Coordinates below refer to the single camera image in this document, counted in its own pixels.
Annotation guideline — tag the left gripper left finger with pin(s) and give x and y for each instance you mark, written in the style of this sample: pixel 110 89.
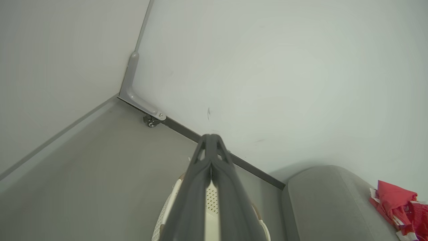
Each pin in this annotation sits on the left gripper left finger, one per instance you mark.
pixel 189 201

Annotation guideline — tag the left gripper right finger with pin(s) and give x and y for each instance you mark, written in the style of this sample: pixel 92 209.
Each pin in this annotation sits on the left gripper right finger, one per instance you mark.
pixel 234 201

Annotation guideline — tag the red garment with white tag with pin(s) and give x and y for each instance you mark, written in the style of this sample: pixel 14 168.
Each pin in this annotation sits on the red garment with white tag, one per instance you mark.
pixel 391 197

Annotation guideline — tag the red garment with white stripe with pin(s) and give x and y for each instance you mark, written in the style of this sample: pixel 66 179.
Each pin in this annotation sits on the red garment with white stripe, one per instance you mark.
pixel 416 221

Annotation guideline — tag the grey fabric sofa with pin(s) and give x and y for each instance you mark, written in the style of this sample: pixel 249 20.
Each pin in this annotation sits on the grey fabric sofa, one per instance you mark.
pixel 327 204

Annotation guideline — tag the white perforated laundry basket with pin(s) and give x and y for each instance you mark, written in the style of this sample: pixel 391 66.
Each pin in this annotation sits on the white perforated laundry basket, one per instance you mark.
pixel 211 207

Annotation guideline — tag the black baseboard strip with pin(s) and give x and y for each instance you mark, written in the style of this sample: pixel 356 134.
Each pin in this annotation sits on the black baseboard strip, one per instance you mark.
pixel 254 169

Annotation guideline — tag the small black caster wheel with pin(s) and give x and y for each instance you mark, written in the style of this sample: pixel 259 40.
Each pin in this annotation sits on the small black caster wheel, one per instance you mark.
pixel 152 122

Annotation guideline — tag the grey floor edge strip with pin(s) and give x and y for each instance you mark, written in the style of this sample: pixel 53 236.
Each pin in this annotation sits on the grey floor edge strip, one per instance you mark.
pixel 57 140

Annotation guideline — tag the grey vertical corner strip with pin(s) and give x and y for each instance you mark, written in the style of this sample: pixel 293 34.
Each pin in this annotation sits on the grey vertical corner strip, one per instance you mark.
pixel 144 25

